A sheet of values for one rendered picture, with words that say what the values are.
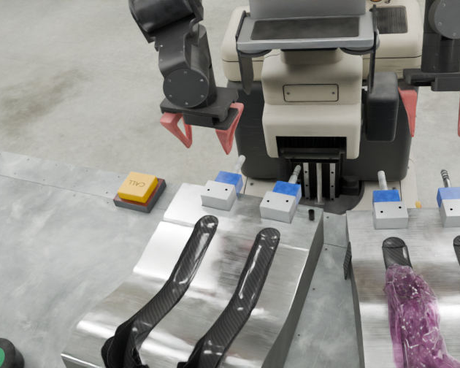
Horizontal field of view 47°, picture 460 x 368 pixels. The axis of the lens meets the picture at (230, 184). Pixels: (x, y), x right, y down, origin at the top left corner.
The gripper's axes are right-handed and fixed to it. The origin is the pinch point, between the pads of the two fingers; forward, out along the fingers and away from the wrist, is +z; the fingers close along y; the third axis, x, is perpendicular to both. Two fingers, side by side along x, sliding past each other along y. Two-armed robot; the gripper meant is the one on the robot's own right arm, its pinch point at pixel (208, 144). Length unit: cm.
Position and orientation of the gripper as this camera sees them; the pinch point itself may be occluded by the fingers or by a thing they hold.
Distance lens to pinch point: 83.6
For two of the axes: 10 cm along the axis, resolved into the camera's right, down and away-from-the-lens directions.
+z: 1.3, 7.1, 6.9
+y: 9.2, 1.7, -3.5
